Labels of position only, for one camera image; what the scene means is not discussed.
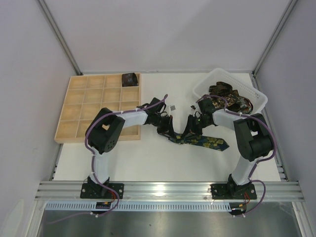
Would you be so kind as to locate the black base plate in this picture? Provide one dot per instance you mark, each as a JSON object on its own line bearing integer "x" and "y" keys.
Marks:
{"x": 95, "y": 191}
{"x": 232, "y": 191}

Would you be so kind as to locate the white slotted cable duct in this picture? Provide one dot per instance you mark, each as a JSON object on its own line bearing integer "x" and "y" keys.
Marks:
{"x": 140, "y": 206}

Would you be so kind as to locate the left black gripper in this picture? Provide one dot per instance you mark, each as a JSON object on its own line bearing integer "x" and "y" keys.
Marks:
{"x": 165, "y": 126}

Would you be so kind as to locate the rolled dark tie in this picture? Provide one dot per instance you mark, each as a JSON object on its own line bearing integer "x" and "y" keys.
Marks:
{"x": 129, "y": 79}

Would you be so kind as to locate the white plastic basket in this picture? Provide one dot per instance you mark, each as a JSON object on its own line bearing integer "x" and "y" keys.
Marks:
{"x": 256, "y": 97}

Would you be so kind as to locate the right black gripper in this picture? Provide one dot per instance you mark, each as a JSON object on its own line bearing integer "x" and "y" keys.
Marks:
{"x": 190, "y": 126}

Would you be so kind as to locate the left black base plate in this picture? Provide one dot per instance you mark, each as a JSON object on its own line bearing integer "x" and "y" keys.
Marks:
{"x": 95, "y": 191}

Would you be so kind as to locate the wooden compartment tray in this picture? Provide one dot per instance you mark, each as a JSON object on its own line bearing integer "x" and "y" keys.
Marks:
{"x": 86, "y": 95}

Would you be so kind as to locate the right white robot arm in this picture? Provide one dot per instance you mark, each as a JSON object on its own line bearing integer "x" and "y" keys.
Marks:
{"x": 255, "y": 141}

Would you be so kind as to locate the dark striped tie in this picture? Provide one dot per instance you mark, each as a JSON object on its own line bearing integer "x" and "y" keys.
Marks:
{"x": 243, "y": 106}

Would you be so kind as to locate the blue yellow floral tie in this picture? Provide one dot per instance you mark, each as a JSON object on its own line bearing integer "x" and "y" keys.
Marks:
{"x": 209, "y": 142}

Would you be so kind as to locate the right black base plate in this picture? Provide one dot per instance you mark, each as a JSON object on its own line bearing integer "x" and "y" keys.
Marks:
{"x": 232, "y": 191}

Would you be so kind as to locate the aluminium frame post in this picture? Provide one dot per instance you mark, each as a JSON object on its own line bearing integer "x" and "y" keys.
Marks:
{"x": 58, "y": 34}
{"x": 275, "y": 35}

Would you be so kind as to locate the right aluminium frame post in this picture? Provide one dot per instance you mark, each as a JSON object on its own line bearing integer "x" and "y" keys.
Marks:
{"x": 275, "y": 35}

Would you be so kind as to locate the left aluminium frame post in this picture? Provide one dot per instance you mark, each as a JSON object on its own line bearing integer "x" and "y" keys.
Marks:
{"x": 58, "y": 34}

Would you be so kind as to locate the aluminium mounting rail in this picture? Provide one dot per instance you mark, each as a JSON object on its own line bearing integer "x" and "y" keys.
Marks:
{"x": 171, "y": 191}

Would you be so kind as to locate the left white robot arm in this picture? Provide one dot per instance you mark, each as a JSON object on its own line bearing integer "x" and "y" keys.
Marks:
{"x": 104, "y": 132}

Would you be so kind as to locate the brown patterned tie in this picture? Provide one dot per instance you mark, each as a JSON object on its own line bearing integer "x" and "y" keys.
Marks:
{"x": 226, "y": 91}

